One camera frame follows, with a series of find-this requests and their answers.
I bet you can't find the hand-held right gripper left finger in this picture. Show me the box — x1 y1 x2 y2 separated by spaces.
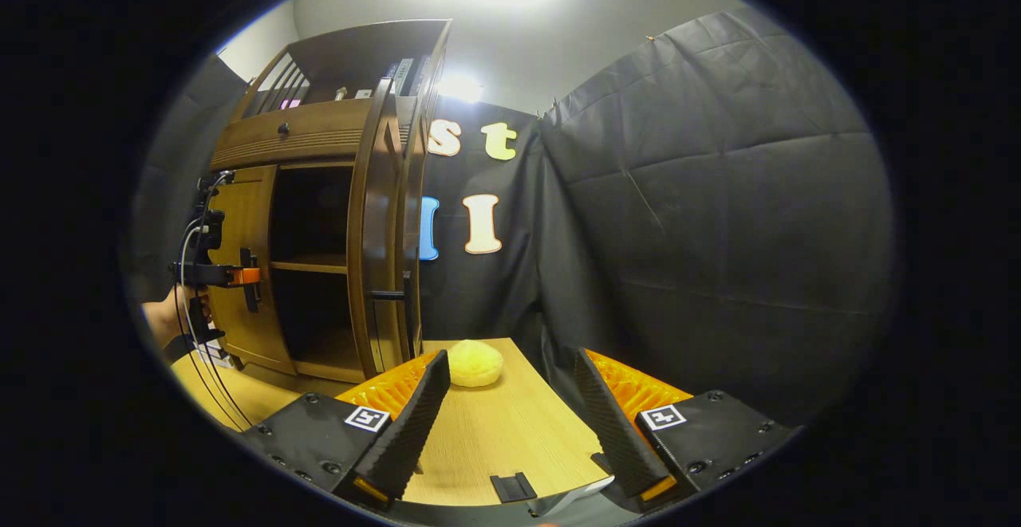
239 349 452 509

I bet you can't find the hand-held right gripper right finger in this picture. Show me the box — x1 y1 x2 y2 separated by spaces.
574 347 802 512

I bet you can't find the wooden shoe cabinet door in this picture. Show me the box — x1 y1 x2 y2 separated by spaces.
347 77 424 380
209 164 296 375

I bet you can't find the wooden double-door shoe cabinet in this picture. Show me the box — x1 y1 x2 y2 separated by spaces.
209 19 453 384

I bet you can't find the wooden inner shelf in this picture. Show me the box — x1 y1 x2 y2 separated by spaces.
270 254 349 274

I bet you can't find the round yellow sponge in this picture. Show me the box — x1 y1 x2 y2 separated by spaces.
447 340 505 388

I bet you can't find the small black clip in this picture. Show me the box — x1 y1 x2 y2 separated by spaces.
490 473 538 504

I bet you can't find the wooden drawer with black knob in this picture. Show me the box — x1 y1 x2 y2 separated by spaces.
211 98 376 171

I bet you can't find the black backdrop cloth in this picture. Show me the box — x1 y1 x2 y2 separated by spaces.
132 9 894 424

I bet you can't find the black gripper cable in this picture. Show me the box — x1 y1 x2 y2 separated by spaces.
177 216 253 432

